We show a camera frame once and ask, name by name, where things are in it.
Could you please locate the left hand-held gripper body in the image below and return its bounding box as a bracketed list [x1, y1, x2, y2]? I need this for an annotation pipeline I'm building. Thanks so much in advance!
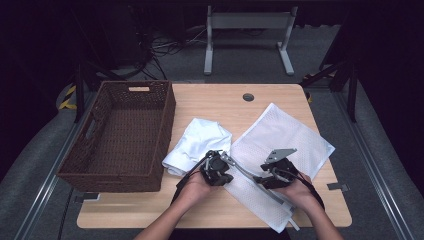
[199, 150, 235, 187]

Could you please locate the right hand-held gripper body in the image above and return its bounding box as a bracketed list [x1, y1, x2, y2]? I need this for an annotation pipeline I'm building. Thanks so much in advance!
[262, 148, 300, 190]

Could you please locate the white shirt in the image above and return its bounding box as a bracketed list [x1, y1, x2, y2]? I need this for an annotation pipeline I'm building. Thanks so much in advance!
[162, 117, 233, 177]

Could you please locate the white mesh laundry bag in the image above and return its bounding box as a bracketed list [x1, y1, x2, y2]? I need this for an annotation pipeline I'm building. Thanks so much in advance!
[223, 102, 336, 234]

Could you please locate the person's left hand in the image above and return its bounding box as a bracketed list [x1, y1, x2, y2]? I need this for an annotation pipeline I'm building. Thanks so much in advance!
[180, 171, 218, 210]

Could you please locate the person's right hand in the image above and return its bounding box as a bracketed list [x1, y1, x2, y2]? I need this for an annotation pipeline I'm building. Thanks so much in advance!
[276, 172, 318, 214]

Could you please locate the brown wicker basket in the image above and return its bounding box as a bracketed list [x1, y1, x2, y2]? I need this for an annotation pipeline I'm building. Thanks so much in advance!
[56, 79, 177, 193]

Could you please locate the black metal stand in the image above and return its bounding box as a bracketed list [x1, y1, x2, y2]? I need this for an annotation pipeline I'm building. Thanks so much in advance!
[299, 58, 360, 123]
[73, 61, 116, 124]

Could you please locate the yellow black hazard tape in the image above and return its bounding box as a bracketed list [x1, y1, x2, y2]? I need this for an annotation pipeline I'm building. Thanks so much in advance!
[58, 85, 78, 111]

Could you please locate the black gripper strap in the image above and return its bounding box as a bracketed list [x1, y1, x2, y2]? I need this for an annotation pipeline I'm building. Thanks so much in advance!
[298, 171, 326, 211]
[170, 155, 212, 205]

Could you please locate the grey metal table bracket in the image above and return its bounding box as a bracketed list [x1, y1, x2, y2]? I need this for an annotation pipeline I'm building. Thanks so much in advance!
[326, 182, 350, 192]
[73, 192, 101, 204]

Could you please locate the metal floor rail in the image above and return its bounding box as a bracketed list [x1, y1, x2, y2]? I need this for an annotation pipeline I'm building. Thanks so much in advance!
[13, 109, 93, 240]
[333, 91, 416, 240]

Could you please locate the bundle of floor cables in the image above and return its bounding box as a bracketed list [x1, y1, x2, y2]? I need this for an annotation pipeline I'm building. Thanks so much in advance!
[146, 28, 208, 59]

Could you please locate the grey metal table frame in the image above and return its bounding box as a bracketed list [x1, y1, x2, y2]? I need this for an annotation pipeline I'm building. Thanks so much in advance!
[203, 5, 299, 76]

